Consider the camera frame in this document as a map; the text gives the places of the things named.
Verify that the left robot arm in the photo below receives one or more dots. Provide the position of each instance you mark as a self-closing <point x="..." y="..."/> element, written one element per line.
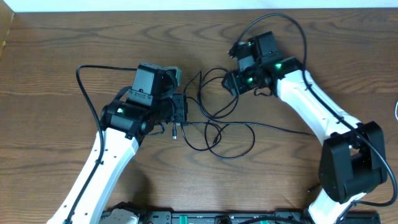
<point x="122" y="126"/>

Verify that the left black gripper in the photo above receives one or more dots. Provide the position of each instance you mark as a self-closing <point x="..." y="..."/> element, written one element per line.
<point x="180" y="108"/>

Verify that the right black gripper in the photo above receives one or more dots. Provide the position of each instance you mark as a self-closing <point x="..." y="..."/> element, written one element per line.
<point x="238" y="83"/>

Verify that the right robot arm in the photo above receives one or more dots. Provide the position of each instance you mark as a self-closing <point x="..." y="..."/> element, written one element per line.
<point x="353" y="153"/>

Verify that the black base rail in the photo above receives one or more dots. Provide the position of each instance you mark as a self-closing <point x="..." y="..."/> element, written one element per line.
<point x="130" y="215"/>

